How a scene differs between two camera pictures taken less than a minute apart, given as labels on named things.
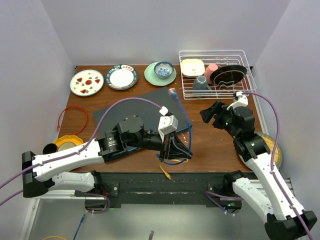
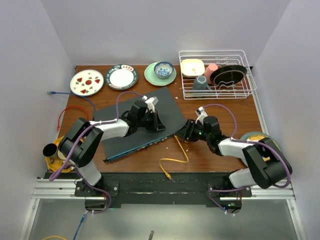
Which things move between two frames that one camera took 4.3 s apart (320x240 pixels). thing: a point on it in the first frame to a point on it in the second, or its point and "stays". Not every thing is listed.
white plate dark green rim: [121, 77] stays
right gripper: [207, 114] to [186, 132]
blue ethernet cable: [176, 94] to [51, 92]
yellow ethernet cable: [167, 174] stays
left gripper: [174, 148] to [156, 124]
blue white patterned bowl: [164, 70] stays
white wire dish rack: [215, 74] stays
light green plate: [152, 77] stays
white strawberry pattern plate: [87, 82] stays
